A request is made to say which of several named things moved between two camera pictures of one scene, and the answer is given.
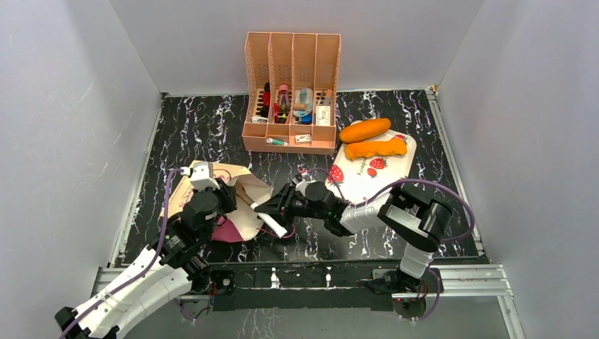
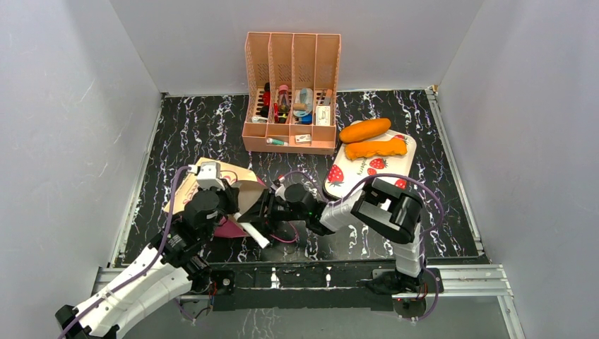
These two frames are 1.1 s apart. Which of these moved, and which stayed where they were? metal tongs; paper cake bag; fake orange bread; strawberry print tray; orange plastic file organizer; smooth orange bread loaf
Moved: metal tongs; paper cake bag
Stayed: strawberry print tray; fake orange bread; orange plastic file organizer; smooth orange bread loaf
